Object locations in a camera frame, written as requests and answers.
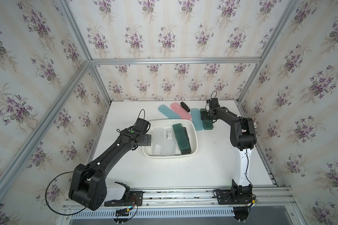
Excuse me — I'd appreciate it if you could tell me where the ribbed clear pencil case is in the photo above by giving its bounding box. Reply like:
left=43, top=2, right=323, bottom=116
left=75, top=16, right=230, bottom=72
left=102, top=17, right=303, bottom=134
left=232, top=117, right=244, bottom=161
left=152, top=128, right=164, bottom=157

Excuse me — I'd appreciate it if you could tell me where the frosted white pencil case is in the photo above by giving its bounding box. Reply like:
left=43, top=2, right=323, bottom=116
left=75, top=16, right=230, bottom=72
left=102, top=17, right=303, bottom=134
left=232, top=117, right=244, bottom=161
left=163, top=128, right=177, bottom=157

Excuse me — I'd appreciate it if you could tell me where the white plastic storage box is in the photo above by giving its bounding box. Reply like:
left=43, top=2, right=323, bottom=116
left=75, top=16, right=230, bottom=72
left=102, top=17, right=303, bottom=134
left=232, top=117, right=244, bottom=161
left=142, top=119, right=198, bottom=159

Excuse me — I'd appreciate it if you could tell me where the dark green pencil case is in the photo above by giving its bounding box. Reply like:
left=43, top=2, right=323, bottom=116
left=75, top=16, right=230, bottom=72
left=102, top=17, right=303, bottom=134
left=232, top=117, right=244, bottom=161
left=202, top=121, right=214, bottom=130
left=172, top=124, right=188, bottom=154

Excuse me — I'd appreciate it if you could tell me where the black pencil case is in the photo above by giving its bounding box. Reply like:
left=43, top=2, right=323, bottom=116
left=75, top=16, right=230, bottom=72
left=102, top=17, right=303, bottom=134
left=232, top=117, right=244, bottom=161
left=181, top=127, right=192, bottom=155

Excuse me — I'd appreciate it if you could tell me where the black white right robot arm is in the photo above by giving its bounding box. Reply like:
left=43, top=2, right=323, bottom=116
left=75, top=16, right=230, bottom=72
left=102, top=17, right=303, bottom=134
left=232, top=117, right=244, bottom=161
left=200, top=107, right=257, bottom=204

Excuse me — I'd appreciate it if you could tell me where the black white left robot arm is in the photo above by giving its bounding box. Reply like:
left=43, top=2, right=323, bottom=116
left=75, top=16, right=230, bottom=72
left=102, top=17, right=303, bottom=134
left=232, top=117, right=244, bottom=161
left=69, top=127, right=149, bottom=211

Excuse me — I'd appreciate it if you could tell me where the teal pencil case right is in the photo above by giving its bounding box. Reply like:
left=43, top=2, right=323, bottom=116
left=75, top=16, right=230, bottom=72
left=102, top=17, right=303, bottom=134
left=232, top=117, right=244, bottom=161
left=190, top=108, right=204, bottom=131

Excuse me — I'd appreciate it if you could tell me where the teal pencil case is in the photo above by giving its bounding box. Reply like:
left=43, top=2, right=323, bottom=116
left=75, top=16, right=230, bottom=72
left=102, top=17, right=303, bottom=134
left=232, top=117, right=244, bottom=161
left=190, top=108, right=204, bottom=131
left=158, top=105, right=181, bottom=119

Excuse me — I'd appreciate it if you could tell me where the pink pencil case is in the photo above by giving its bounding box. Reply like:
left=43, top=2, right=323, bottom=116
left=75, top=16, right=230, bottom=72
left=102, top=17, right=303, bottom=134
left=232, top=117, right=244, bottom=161
left=170, top=102, right=192, bottom=120

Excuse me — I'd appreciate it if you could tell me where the teal pencil case left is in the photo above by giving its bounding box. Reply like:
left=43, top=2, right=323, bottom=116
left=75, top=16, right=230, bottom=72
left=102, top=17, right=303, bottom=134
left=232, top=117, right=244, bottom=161
left=158, top=105, right=181, bottom=119

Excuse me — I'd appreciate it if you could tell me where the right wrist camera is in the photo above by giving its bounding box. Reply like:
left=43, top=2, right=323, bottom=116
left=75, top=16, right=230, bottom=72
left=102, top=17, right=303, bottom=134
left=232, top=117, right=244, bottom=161
left=207, top=98, right=220, bottom=110

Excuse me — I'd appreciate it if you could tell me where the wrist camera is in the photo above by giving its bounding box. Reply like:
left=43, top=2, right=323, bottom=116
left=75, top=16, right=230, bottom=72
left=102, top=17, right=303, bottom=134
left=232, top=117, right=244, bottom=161
left=133, top=118, right=151, bottom=134
left=207, top=98, right=220, bottom=110

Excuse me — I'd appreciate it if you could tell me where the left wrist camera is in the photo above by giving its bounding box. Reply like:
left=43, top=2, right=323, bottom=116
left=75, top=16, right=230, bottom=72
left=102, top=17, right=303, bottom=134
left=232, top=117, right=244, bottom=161
left=133, top=118, right=151, bottom=134

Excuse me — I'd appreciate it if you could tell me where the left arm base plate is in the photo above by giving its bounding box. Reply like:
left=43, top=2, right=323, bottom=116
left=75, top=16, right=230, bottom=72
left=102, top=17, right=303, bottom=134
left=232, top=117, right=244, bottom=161
left=104, top=191, right=144, bottom=207

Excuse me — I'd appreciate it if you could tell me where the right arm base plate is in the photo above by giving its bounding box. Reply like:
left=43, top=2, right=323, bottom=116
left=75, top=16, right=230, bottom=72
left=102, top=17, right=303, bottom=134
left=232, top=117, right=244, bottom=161
left=213, top=188, right=256, bottom=205

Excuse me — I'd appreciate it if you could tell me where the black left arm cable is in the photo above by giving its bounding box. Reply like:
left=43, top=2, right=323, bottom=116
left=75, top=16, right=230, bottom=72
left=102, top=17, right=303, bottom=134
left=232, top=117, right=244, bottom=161
left=45, top=170, right=88, bottom=217

